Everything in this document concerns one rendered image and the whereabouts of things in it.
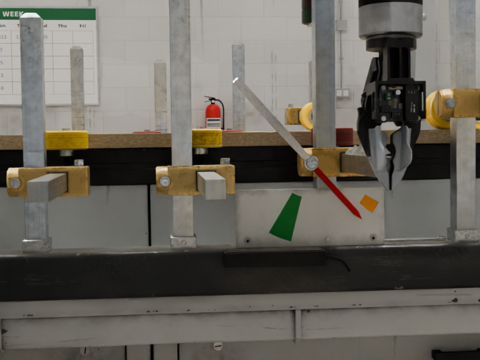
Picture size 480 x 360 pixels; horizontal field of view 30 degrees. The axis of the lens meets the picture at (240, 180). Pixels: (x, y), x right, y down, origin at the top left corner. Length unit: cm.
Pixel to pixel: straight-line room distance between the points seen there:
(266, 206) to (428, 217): 42
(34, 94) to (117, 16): 726
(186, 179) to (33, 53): 33
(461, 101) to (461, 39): 11
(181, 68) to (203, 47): 727
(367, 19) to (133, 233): 72
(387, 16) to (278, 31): 768
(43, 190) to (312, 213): 50
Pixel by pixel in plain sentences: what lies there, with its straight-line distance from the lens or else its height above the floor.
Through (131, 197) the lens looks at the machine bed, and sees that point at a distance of 176.
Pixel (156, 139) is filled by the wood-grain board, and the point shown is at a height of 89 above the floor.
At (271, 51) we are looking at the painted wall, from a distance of 890.
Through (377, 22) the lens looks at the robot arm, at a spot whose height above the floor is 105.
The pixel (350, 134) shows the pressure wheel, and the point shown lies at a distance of 170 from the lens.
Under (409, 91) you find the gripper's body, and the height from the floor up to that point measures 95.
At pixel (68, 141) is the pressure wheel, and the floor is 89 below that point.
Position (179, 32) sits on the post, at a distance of 155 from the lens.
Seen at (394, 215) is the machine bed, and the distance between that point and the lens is 182.
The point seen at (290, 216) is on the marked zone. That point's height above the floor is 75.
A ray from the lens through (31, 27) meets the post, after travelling 156.
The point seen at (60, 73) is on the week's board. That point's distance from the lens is 873.
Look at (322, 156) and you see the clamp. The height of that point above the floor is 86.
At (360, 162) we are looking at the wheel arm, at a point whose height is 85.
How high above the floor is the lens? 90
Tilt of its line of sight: 3 degrees down
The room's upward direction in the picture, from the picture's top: 1 degrees counter-clockwise
